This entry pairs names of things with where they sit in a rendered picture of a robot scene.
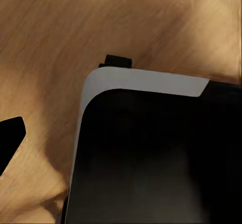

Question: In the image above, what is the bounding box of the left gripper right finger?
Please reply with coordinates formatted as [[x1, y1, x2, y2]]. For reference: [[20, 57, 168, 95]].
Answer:
[[226, 116, 242, 157]]

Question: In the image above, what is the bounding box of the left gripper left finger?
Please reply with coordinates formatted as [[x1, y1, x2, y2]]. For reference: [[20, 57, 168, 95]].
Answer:
[[0, 116, 26, 177]]

